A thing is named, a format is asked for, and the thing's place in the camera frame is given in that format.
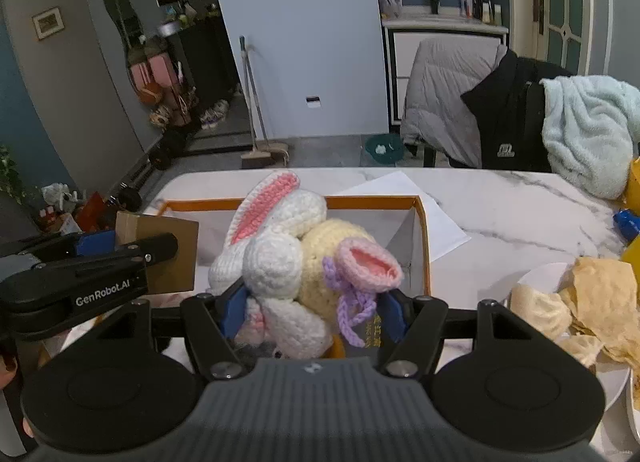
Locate pair of shoes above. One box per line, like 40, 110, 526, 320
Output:
199, 99, 231, 131

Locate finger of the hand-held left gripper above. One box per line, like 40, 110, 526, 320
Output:
30, 233, 180, 274
0, 230, 119, 259

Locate green houseplant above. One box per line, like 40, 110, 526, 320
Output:
0, 144, 32, 204

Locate folded flatbread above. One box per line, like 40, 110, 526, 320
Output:
557, 257, 640, 371

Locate steamed bun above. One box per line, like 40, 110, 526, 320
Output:
509, 284, 574, 341

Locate framed wall picture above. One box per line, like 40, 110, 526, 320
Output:
32, 7, 66, 41

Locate broom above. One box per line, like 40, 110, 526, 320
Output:
238, 36, 290, 171

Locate white plastic bag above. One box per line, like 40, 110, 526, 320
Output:
42, 183, 79, 216

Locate glass panel door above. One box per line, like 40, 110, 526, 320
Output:
507, 0, 597, 79

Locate white vanity cabinet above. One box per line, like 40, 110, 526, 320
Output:
382, 4, 510, 126

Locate grey padded jacket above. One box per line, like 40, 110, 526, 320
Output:
400, 38, 509, 169

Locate orange cardboard box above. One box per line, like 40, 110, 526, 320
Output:
144, 194, 434, 360

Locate black jacket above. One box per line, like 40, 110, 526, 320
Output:
460, 49, 577, 174

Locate teal basin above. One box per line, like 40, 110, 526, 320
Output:
364, 134, 406, 166

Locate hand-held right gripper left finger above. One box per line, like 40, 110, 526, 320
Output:
97, 278, 251, 383

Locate white bowl of bread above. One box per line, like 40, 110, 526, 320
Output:
510, 262, 634, 414

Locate black dumbbell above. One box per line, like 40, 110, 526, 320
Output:
107, 182, 144, 211

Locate yellow bowl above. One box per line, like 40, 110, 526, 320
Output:
621, 157, 640, 215

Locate light blue fleece towel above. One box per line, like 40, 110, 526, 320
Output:
540, 74, 640, 201

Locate brown ball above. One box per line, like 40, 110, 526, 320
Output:
138, 82, 164, 106

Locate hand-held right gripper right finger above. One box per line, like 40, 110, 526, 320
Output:
381, 289, 543, 383

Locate toiletry bottles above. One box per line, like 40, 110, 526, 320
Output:
459, 0, 504, 26

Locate black cabinet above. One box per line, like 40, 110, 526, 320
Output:
167, 17, 242, 109

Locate brown cardboard box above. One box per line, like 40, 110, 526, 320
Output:
115, 211, 200, 296

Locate blue packet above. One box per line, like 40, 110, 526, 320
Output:
613, 209, 640, 239

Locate crocheted white pink bunny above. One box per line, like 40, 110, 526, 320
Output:
207, 169, 405, 362

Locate white paper sheet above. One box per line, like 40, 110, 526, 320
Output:
330, 169, 472, 263

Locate red carton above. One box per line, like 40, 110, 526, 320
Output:
75, 192, 109, 231

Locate pink bags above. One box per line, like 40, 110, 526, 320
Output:
127, 52, 177, 104

